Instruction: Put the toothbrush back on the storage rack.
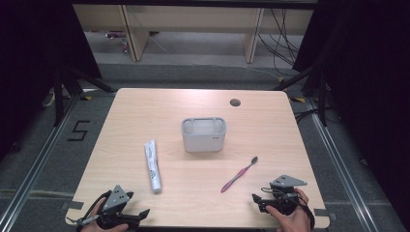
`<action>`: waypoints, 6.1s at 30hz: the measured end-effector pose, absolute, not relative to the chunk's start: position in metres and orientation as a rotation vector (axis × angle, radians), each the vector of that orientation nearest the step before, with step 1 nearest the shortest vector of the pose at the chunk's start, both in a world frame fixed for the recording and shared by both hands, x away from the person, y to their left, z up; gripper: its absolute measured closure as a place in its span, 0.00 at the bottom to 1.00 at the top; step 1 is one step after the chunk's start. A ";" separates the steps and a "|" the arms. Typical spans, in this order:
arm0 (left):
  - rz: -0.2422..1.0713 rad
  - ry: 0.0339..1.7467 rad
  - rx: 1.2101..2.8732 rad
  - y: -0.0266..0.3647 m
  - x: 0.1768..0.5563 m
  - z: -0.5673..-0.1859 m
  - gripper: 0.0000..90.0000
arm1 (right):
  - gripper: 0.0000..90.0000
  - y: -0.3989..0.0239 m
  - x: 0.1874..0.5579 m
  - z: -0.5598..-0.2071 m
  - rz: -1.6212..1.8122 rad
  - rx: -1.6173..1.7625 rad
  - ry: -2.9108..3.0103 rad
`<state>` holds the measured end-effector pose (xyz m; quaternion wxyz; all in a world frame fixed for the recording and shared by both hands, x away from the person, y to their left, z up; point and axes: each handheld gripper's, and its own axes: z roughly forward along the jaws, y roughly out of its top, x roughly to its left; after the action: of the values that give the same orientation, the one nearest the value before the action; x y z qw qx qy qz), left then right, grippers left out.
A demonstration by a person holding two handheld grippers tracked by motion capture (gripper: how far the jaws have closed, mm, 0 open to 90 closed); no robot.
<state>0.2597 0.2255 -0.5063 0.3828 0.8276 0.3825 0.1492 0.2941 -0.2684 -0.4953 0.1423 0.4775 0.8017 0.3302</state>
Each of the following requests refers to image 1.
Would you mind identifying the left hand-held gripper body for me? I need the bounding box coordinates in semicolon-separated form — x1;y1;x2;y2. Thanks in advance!
96;185;144;230

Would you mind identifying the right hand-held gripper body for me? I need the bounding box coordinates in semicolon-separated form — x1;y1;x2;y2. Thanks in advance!
267;174;308;217

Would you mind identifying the pink toothbrush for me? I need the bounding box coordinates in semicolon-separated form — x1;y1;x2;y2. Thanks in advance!
220;156;259;194

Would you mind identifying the white toothpaste tube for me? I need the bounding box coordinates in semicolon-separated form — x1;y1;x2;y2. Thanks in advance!
143;139;162;194

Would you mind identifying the white plastic holder cup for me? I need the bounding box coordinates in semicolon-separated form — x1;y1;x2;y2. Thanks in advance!
180;116;227;154

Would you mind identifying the person's right hand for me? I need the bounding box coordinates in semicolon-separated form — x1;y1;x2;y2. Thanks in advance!
265;188;312;232

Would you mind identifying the person's left hand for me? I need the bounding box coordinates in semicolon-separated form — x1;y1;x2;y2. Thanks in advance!
80;197;130;232

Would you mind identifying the black tape numeral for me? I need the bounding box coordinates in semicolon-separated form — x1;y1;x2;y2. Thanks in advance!
67;120;92;142

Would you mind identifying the black metal stand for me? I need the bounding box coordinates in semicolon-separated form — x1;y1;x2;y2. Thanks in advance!
52;64;118;128
272;64;329;128

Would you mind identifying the black curtain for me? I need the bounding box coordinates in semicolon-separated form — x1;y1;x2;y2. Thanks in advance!
0;0;103;162
292;0;410;232

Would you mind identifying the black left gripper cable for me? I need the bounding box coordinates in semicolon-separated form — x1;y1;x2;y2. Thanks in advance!
66;190;112;231

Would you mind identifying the metal floor rail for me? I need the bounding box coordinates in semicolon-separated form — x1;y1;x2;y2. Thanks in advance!
305;96;379;232
0;96;82;232

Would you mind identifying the bundle of black cables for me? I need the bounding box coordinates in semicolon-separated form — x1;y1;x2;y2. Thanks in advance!
257;8;305;77

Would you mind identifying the light wooden desk frame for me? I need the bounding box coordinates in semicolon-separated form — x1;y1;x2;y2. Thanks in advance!
72;3;315;64

